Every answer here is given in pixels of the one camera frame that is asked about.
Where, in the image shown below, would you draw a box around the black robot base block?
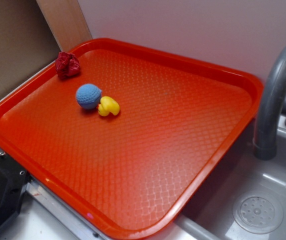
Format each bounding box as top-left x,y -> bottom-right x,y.
0,154 -> 29,231

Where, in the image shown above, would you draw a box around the blue crocheted ball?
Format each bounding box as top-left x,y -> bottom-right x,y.
75,83 -> 102,110

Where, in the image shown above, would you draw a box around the red plastic serving tray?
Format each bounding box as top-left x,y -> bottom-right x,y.
0,38 -> 263,240

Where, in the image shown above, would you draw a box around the yellow rubber duck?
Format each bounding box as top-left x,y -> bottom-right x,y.
97,96 -> 121,117

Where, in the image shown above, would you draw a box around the crumpled red foil wrapper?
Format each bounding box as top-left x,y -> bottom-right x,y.
55,51 -> 81,80

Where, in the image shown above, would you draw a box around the light wooden board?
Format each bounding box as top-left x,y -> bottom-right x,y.
36,0 -> 92,52

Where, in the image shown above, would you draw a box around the grey plastic toy sink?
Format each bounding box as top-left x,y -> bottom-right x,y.
175,117 -> 286,240

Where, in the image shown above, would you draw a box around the brown cardboard panel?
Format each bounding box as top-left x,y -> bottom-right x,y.
0,0 -> 60,99

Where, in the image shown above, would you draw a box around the round sink drain cover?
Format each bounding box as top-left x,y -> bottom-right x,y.
232,191 -> 284,235

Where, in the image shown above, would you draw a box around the grey curved toy faucet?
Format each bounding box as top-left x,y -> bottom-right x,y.
253,47 -> 286,160

